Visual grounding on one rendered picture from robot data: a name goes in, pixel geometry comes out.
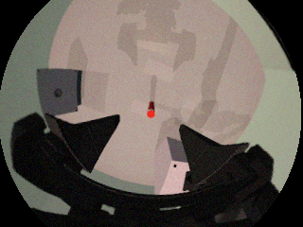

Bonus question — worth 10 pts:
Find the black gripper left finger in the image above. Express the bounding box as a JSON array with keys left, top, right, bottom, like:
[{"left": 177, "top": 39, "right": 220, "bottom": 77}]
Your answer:
[{"left": 45, "top": 113, "right": 120, "bottom": 173}]

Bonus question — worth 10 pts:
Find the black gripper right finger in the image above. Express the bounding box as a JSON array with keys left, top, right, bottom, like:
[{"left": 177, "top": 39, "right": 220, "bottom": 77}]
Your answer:
[{"left": 179, "top": 124, "right": 249, "bottom": 186}]

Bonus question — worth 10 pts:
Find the red peg with white band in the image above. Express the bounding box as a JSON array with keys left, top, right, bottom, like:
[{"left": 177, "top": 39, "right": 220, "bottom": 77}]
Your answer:
[{"left": 148, "top": 101, "right": 155, "bottom": 118}]

